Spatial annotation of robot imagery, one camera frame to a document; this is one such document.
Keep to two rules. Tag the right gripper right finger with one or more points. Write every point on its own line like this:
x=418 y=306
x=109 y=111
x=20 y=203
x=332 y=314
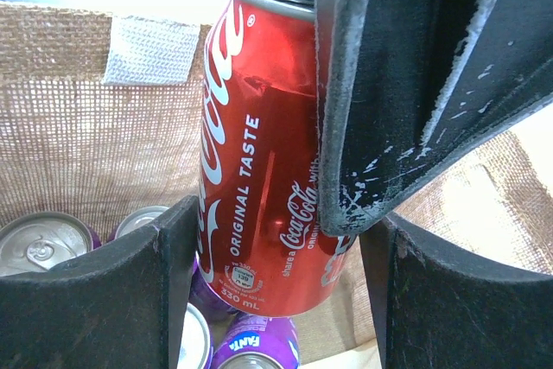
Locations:
x=437 y=305

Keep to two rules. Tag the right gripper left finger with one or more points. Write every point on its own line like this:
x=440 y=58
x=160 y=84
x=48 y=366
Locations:
x=119 y=306

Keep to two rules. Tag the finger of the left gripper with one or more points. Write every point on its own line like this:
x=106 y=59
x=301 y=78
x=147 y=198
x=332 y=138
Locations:
x=407 y=87

